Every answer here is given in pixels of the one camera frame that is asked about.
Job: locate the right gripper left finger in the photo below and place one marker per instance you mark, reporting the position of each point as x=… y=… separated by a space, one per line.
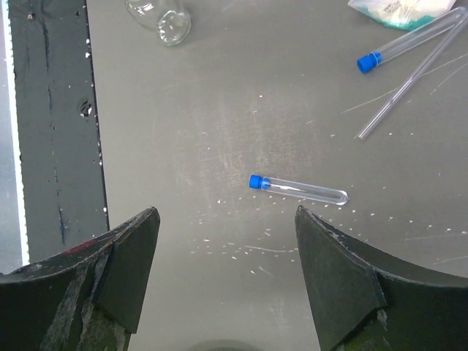
x=89 y=297

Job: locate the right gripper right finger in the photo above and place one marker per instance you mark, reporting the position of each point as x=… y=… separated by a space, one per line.
x=362 y=298

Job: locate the test tube blue cap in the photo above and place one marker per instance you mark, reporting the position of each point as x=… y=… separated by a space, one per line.
x=300 y=190
x=412 y=39

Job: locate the bag of white powder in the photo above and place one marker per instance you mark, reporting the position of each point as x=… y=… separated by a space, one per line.
x=402 y=14

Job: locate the clear glass rod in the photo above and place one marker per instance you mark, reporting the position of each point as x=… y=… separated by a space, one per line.
x=412 y=79

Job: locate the clear glass flask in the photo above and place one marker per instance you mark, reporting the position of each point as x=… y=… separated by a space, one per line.
x=169 y=19

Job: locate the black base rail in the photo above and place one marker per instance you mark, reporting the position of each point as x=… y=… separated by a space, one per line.
x=60 y=149

